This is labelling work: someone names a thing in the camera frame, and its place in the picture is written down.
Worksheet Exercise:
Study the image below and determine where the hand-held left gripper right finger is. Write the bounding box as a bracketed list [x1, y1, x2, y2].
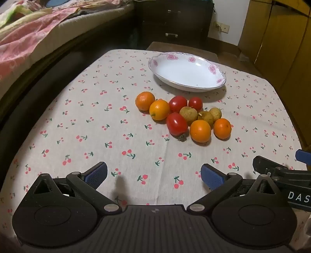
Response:
[186, 163, 288, 212]

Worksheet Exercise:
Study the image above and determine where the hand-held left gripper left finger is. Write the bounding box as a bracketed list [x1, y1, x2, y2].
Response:
[33, 162, 122, 216]

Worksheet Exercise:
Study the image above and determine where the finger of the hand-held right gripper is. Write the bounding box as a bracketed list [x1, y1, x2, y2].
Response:
[253, 156, 292, 175]
[295, 149, 311, 165]

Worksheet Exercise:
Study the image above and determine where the orange mandarin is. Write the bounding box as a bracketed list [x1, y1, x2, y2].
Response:
[190, 120, 211, 143]
[213, 118, 232, 140]
[149, 99, 170, 121]
[135, 91, 156, 112]

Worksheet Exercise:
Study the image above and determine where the tan longan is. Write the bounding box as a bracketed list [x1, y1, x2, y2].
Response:
[179, 106, 198, 123]
[197, 111, 214, 126]
[209, 107, 223, 121]

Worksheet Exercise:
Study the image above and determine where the large red tomato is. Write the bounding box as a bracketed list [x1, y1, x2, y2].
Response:
[169, 96, 188, 113]
[166, 112, 189, 142]

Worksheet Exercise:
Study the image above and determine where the small red tomato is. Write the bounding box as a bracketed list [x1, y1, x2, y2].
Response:
[188, 97, 203, 111]

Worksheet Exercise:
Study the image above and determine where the white floral plate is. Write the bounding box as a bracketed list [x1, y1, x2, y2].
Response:
[148, 52, 226, 92]

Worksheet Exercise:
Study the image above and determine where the cherry print tablecloth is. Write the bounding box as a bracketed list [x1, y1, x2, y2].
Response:
[0, 49, 309, 253]

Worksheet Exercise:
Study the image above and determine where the yellow wooden cabinet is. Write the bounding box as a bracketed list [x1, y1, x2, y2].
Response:
[239, 0, 311, 122]

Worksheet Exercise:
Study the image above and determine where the low wooden table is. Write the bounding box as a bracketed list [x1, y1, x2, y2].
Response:
[146, 42, 219, 64]

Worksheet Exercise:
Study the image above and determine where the bed with beige mattress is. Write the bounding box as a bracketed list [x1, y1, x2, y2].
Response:
[0, 0, 136, 127]

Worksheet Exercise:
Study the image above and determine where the pink floral blanket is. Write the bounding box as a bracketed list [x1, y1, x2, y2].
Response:
[0, 0, 122, 84]

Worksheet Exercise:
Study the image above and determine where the dark wooden dresser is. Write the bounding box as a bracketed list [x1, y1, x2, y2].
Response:
[135, 0, 215, 49]

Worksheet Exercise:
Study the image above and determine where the white wall outlet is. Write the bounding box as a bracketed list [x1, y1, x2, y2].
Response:
[213, 21, 230, 33]

